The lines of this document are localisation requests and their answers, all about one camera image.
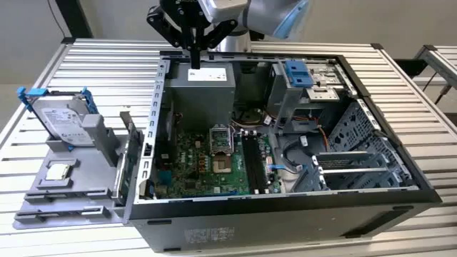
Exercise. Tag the green graphics card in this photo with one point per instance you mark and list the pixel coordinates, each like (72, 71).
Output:
(130, 160)

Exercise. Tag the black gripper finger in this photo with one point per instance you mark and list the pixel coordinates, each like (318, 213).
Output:
(164, 26)
(218, 32)

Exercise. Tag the black upright post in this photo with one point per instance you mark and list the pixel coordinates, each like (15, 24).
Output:
(76, 18)

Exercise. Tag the round chassis speaker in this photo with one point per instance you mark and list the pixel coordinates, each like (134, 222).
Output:
(252, 115)

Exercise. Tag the hard disk in blue carrier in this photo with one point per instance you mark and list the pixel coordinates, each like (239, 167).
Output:
(60, 120)

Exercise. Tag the grey parts rack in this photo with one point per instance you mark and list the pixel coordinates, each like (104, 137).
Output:
(90, 171)

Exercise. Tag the CPU socket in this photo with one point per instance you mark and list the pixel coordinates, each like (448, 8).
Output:
(223, 164)

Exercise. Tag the blue expansion slot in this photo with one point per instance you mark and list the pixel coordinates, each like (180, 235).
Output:
(211, 194)

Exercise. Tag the black table connector block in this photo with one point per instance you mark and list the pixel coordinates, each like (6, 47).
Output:
(411, 67)

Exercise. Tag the black RAM slot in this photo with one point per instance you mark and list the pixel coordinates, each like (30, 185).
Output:
(251, 163)
(260, 163)

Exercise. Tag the empty blue disk carrier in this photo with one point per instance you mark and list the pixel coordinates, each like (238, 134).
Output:
(298, 72)

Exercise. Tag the silver CPU chip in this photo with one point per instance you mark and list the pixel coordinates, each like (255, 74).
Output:
(58, 172)

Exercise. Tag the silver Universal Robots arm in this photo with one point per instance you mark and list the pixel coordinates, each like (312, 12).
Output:
(258, 13)

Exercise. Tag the metal slat side table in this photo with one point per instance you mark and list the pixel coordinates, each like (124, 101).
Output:
(441, 59)

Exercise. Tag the grey metal disk bay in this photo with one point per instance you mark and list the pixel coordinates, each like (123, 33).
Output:
(286, 107)

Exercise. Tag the green motherboard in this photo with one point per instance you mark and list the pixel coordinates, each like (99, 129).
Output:
(192, 174)

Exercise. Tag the dark RAM stick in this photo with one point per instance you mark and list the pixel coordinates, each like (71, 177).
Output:
(68, 195)
(60, 214)

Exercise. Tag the grey power supply unit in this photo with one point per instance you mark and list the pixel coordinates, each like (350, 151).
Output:
(200, 107)

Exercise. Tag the open black PC case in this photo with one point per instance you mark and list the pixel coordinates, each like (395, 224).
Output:
(250, 227)

